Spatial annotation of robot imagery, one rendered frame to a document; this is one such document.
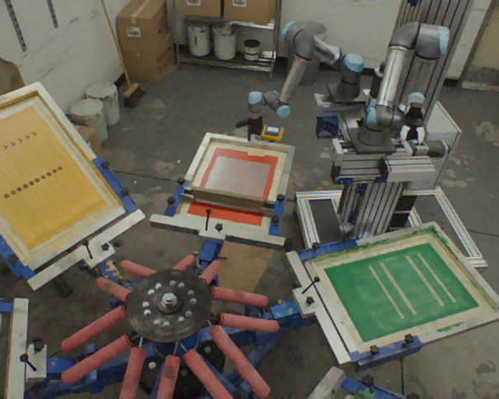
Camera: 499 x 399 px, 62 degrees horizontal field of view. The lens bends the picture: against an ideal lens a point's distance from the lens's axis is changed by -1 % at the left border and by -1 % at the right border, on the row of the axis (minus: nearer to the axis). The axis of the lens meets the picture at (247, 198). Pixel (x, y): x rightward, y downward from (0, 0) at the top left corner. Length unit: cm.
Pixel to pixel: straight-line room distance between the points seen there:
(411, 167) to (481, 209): 190
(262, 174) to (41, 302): 182
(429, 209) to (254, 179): 173
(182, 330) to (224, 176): 124
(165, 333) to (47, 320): 184
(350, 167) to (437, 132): 57
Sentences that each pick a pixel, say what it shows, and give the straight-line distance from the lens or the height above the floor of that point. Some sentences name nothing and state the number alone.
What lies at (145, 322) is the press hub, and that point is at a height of 131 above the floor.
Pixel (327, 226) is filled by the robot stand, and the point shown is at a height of 21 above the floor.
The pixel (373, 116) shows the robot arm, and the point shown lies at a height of 157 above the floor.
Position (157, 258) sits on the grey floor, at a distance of 336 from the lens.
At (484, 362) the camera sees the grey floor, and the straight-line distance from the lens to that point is 331.
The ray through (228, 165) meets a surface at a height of 96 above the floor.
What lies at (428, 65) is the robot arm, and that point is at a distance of 218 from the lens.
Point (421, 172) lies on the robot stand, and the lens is 246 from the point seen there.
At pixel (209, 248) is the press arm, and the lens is 203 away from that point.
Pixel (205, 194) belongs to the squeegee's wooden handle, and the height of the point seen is 104.
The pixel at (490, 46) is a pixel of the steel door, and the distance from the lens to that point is 601.
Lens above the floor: 262
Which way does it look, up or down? 44 degrees down
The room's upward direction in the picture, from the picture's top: 2 degrees clockwise
